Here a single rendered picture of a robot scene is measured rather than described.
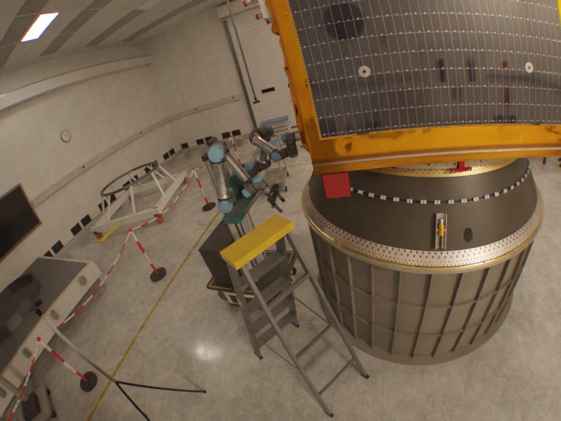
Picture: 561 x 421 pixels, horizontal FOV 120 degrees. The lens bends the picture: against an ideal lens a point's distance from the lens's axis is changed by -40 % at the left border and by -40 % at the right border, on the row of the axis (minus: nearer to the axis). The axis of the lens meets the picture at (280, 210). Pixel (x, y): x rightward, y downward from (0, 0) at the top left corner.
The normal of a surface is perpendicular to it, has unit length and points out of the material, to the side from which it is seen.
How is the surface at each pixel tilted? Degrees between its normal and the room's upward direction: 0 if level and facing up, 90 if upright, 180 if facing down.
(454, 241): 62
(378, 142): 92
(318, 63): 90
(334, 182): 90
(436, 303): 90
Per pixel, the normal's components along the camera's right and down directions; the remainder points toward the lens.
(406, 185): -0.59, 0.09
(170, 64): -0.22, 0.54
